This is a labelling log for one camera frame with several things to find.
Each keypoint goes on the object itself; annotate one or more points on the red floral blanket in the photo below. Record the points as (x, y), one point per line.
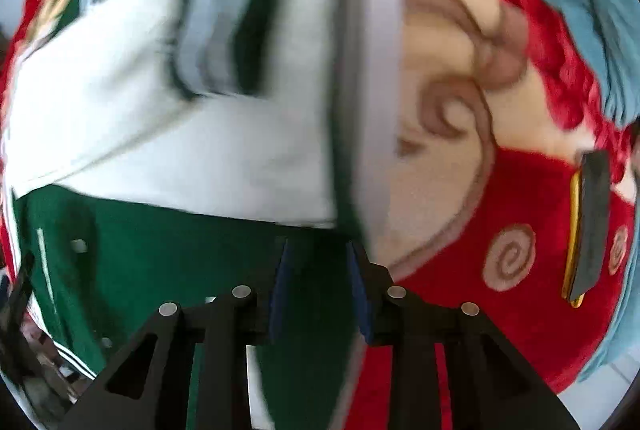
(474, 195)

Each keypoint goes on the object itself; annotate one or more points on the black yellow flat object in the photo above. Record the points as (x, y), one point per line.
(589, 204)

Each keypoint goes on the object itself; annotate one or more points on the green white varsity jacket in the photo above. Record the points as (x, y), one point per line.
(155, 150)

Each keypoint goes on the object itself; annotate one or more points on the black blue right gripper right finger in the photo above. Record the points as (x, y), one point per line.
(432, 367)

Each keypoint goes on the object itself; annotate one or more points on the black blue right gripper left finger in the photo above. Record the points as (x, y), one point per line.
(186, 368)

